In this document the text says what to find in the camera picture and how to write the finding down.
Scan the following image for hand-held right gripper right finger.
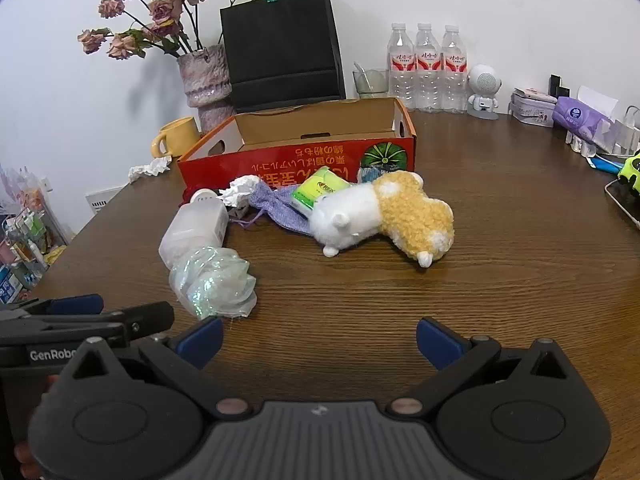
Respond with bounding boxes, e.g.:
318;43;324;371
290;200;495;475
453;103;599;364
385;316;583;421

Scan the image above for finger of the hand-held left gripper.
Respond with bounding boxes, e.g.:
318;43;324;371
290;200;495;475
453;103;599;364
0;294;104;318
0;301;175;348

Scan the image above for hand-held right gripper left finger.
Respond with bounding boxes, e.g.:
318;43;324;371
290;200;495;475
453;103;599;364
60;316;253;421

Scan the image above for iridescent plastic film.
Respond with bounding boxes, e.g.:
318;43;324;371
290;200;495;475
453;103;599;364
169;246;258;321

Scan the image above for white plastic bottle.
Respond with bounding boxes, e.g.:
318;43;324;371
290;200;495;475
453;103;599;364
159;188;230;266

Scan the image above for white and yellow plush toy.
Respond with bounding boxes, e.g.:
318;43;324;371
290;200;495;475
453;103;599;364
309;171;456;268

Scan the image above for purple knit pouch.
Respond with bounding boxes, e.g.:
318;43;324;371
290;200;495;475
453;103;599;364
235;182;316;237

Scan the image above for white tissue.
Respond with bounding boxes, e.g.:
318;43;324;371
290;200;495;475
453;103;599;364
128;156;172;183
217;175;261;208

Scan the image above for green tissue packet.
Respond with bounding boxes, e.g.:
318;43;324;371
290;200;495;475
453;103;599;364
291;166;351;221

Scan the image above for red cardboard box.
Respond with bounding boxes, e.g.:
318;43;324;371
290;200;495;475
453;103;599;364
176;97;417;206

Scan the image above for person's left hand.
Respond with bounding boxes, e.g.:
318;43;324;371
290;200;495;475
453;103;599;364
14;374;62;480

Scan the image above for shelf of colourful packets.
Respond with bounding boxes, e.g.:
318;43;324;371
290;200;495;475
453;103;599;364
0;162;71;306

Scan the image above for yellow mug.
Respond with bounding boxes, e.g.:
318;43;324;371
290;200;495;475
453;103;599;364
151;116;203;159

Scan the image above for grey patterned tin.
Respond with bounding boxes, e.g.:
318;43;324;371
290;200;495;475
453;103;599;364
509;101;556;129

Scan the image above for pink textured vase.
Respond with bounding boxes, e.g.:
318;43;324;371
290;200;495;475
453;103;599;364
176;44;236;133

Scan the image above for blue and white tube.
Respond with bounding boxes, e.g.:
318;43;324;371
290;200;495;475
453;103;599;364
585;155;626;176

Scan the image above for green toy car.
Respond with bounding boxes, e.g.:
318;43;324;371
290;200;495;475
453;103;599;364
617;150;640;193

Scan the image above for white robot speaker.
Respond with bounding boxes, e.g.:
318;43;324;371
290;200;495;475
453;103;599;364
466;64;502;120

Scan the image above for clear glass cup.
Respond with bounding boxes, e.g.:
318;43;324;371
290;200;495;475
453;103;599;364
352;67;390;99

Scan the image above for pink and white tin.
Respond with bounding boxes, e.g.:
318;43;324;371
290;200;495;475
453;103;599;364
512;87;557;106

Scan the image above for purple tissue pack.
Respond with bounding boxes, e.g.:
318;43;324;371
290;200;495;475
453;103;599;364
551;96;613;143

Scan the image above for clear water bottle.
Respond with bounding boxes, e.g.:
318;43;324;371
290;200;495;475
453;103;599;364
415;22;444;113
441;24;470;114
387;22;417;111

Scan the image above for black paper bag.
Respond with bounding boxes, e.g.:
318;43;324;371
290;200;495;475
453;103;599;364
220;0;347;113

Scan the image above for dried pink rose bouquet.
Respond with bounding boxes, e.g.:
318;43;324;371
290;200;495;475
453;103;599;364
77;0;211;61

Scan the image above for white wire tray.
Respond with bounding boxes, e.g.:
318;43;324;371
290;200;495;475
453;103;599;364
604;180;640;233

